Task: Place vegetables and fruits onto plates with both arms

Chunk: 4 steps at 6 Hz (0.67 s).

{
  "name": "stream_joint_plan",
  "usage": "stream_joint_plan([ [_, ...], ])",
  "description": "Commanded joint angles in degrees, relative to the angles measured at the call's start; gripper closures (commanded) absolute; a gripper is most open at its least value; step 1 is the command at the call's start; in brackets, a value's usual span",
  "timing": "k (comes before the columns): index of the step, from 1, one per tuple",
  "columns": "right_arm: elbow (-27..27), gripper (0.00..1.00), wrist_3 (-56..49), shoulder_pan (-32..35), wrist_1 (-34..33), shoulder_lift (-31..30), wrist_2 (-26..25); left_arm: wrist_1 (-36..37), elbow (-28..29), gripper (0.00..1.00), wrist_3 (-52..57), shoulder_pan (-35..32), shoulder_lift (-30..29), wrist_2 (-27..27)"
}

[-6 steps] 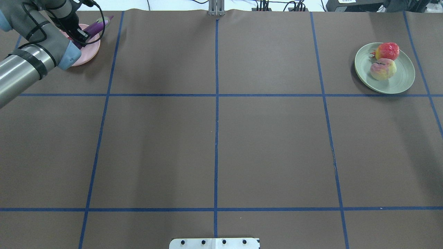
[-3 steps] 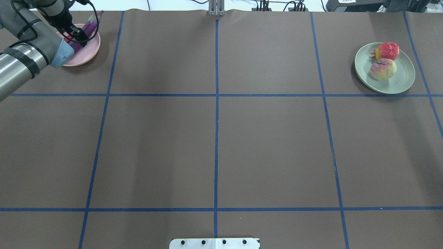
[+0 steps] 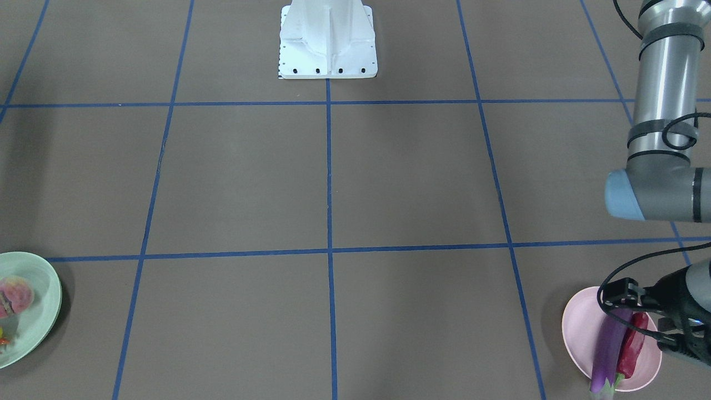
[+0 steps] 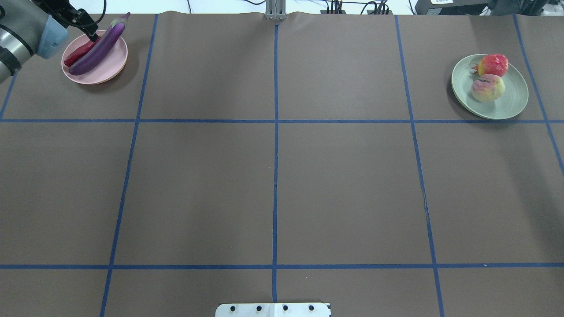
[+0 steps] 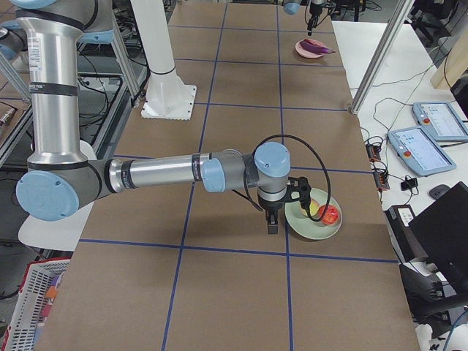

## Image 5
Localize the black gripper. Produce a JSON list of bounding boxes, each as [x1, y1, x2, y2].
[[259, 199, 284, 235], [307, 3, 322, 36]]

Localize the far blue teach pendant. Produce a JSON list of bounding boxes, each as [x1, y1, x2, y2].
[[412, 102, 467, 142]]

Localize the green plate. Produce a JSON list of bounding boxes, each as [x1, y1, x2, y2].
[[285, 188, 343, 240]]

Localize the purple eggplant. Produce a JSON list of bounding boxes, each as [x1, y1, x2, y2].
[[299, 40, 335, 55]]

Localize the orange terminal block board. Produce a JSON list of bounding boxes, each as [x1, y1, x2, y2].
[[366, 143, 390, 192]]

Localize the near blue teach pendant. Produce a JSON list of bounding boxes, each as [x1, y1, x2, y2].
[[388, 127, 456, 176]]

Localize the white plastic basket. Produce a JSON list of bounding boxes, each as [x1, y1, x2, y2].
[[1, 257, 70, 350]]

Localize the peach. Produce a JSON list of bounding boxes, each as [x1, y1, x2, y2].
[[299, 199, 320, 217]]

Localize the black computer mouse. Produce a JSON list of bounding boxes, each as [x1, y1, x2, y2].
[[429, 184, 450, 200]]

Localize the grey aluminium frame post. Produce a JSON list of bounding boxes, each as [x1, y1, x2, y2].
[[350, 0, 414, 115]]

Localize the blue teach pendant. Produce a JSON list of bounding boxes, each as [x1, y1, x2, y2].
[[388, 127, 456, 176], [412, 102, 467, 142]]

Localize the black laptop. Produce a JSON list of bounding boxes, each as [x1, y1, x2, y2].
[[409, 181, 467, 293]]

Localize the pink plate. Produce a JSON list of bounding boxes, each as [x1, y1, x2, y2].
[[295, 39, 325, 59]]

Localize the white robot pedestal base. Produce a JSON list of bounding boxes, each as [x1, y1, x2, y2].
[[131, 0, 197, 121]]

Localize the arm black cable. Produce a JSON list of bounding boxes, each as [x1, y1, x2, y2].
[[243, 134, 332, 222]]

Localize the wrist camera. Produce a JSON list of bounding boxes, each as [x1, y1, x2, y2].
[[284, 176, 312, 206], [322, 1, 337, 16]]

